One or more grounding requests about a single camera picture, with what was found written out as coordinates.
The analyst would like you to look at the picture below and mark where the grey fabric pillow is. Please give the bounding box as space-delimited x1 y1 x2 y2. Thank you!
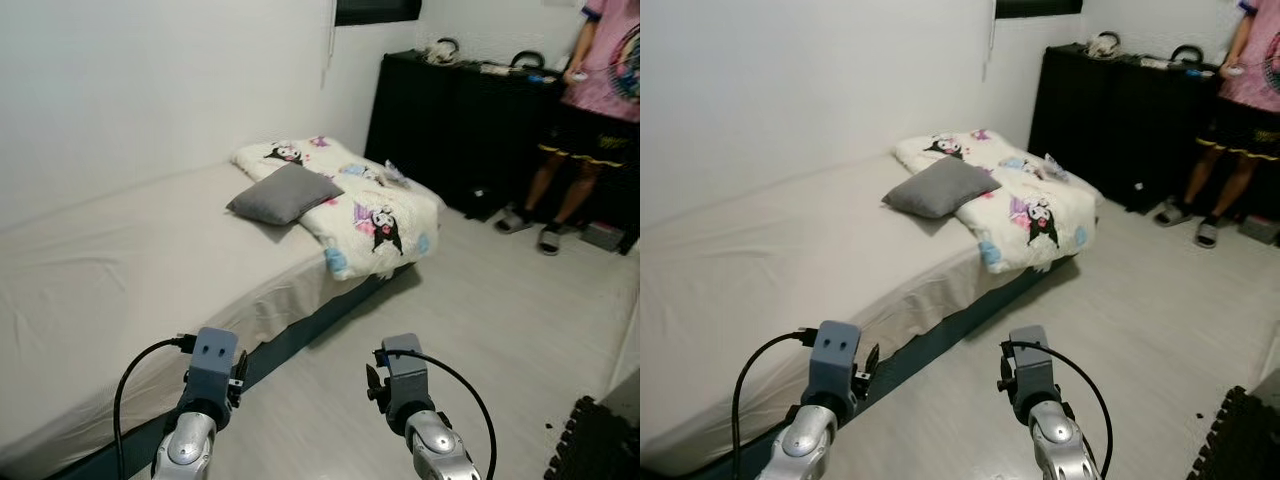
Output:
226 164 346 227
882 156 1003 220

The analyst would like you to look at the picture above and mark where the beige sheeted mattress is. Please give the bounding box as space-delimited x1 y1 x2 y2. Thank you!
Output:
0 160 401 480
640 150 1061 476

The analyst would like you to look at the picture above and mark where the black foam floor mat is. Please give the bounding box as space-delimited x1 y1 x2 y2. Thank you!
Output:
545 397 641 480
1188 385 1280 480

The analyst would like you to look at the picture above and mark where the black storage cabinet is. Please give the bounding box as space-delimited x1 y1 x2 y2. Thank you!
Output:
1130 55 1226 216
365 50 491 216
1028 43 1141 206
470 62 571 223

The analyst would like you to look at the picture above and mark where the dark window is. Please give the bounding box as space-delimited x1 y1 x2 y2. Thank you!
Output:
335 0 423 27
995 0 1084 19

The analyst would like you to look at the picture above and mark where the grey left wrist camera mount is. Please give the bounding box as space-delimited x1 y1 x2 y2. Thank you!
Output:
185 327 241 404
812 320 863 396

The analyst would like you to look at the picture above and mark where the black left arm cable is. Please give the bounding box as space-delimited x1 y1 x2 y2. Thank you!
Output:
730 328 821 480
113 337 198 480

